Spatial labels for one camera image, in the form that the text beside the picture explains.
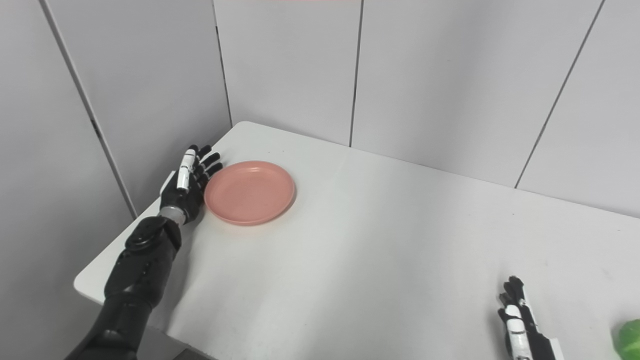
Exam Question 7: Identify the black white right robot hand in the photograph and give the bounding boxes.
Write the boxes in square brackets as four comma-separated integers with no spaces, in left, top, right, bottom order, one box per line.
[497,276,566,360]

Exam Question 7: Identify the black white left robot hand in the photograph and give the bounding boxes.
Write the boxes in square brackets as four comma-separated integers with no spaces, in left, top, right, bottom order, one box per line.
[159,144,224,225]

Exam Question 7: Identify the pink round plate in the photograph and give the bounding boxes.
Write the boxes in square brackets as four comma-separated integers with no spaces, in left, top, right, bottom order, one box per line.
[204,160,296,226]

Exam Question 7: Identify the green white cabbage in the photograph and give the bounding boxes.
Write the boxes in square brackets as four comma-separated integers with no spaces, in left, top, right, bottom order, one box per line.
[614,320,640,360]

